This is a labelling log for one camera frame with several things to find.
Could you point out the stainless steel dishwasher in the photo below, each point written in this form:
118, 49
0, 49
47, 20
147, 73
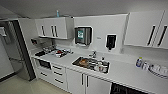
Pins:
123, 90

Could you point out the chrome sink faucet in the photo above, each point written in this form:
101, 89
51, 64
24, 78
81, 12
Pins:
93, 54

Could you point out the steel paper towel dispenser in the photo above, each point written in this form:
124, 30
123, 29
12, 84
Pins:
82, 36

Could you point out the stainless steel sink basin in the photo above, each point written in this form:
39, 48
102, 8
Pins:
78, 63

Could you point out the white plate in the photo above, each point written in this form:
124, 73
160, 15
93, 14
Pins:
96, 68

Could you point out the white cup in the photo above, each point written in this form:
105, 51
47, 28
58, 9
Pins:
101, 67

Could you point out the white upper cabinet small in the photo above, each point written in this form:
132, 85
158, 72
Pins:
55, 28

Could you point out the teal spray bottle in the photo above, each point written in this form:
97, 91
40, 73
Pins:
57, 13

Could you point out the black coffee machine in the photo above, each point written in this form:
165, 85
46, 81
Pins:
37, 42

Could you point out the blue dish soap bottle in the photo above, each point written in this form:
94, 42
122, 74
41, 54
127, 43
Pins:
139, 62

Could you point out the small white bottle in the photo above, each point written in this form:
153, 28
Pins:
145, 66

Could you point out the stainless steel refrigerator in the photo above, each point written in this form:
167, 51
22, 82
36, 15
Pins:
20, 50

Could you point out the white paper sheet on refrigerator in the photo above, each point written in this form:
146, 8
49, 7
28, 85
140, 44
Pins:
2, 33

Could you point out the small grey wall label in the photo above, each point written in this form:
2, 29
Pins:
99, 40

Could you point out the black wall soap dispenser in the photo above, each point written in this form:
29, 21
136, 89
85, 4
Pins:
111, 42

